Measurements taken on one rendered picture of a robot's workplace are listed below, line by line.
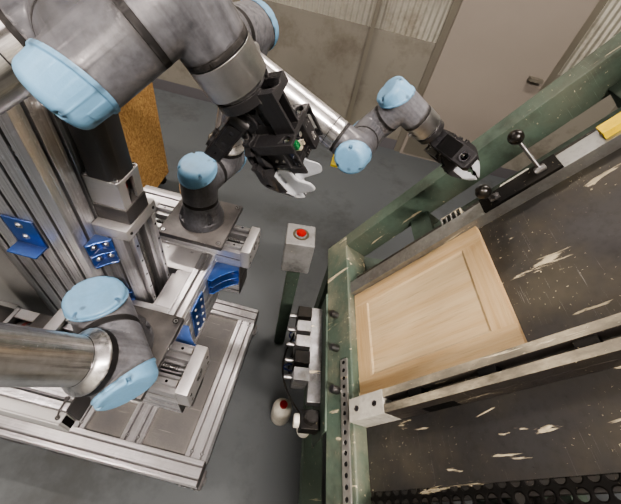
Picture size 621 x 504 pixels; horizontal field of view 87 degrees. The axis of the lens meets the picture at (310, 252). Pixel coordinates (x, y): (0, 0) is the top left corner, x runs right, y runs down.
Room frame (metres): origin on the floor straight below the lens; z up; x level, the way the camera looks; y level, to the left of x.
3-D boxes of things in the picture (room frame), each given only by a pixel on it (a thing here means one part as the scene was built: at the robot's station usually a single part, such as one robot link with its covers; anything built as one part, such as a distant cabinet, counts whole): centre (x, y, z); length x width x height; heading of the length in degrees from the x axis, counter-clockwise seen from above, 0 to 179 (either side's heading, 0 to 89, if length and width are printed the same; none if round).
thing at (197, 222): (0.80, 0.40, 1.09); 0.15 x 0.15 x 0.10
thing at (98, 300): (0.30, 0.40, 1.20); 0.13 x 0.12 x 0.14; 45
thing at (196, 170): (0.81, 0.40, 1.20); 0.13 x 0.12 x 0.14; 167
